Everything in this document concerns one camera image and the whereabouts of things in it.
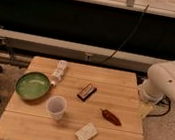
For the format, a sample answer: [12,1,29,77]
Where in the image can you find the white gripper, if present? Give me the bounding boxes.
[138,79,164,119]

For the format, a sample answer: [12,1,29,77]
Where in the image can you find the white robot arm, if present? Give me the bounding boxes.
[138,60,175,119]

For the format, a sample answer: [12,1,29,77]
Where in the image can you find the dried red chili pepper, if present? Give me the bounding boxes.
[102,109,121,126]

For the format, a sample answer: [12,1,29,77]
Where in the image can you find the beige sponge block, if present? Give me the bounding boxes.
[75,123,98,140]

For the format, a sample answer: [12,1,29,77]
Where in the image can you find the clear plastic bottle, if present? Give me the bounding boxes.
[50,60,68,86]

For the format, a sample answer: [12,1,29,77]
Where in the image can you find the green bowl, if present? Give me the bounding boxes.
[15,71,51,100]

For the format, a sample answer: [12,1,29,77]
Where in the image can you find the black floor cable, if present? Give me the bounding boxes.
[147,93,174,121]

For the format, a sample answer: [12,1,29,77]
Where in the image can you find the black hanging cable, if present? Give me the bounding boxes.
[101,0,150,70]

